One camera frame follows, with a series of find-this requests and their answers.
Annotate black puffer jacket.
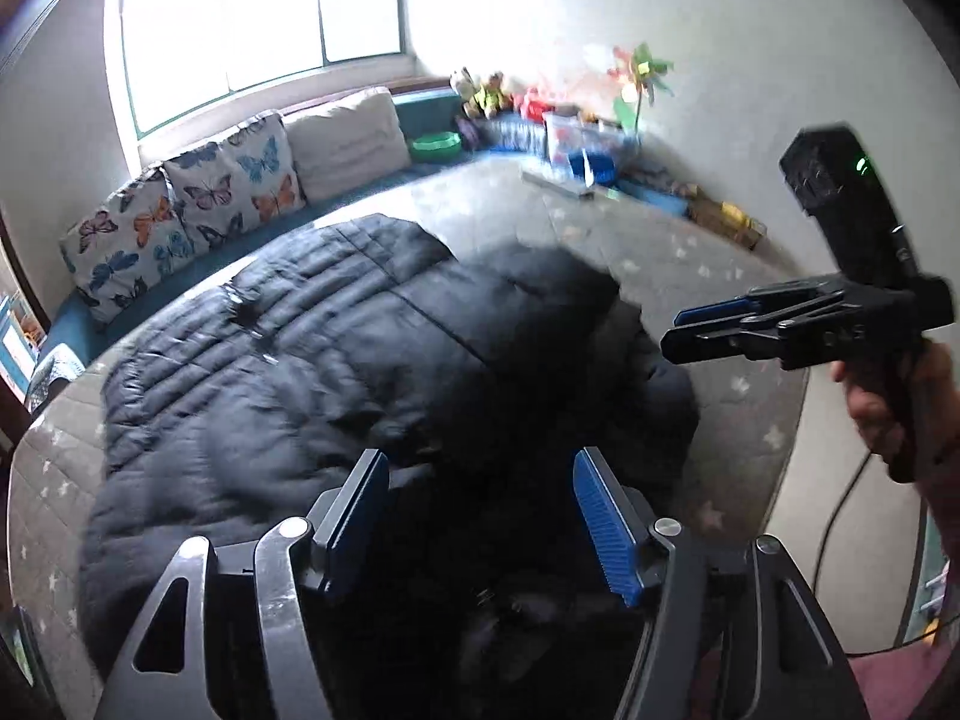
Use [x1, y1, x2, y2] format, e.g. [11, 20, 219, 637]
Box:
[78, 215, 700, 718]

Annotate person's right hand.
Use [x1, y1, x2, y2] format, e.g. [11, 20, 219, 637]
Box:
[830, 341, 958, 499]

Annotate pink sweater torso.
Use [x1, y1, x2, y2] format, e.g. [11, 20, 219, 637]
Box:
[850, 635, 958, 720]

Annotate smartphone on mattress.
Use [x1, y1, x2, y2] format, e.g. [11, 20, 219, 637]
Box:
[2, 608, 36, 688]

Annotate colourful pinwheel flower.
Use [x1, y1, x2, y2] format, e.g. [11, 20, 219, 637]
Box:
[610, 43, 674, 132]

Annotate clutter of toys and boxes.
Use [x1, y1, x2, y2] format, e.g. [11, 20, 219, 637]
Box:
[455, 91, 766, 250]

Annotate left butterfly pillow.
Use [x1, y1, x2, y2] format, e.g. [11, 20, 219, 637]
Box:
[59, 167, 195, 325]

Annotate butterfly pillow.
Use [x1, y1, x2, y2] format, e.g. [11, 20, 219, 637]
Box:
[161, 110, 306, 254]
[59, 167, 195, 325]

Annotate right butterfly pillow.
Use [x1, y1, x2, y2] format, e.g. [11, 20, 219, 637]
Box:
[161, 110, 306, 254]

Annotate beige plain pillow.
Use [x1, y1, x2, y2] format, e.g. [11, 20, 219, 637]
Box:
[285, 86, 412, 205]

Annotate green plastic basin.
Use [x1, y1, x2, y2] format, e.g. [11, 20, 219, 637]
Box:
[409, 130, 462, 164]

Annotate blue sofa bench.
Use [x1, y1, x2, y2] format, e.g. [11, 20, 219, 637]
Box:
[39, 86, 459, 362]

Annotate plush toys on sill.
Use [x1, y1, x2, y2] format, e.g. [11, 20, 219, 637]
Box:
[449, 68, 514, 119]

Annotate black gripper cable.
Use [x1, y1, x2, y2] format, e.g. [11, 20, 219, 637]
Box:
[812, 448, 932, 653]

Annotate window with green frame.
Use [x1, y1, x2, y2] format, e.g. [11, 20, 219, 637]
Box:
[116, 0, 413, 137]

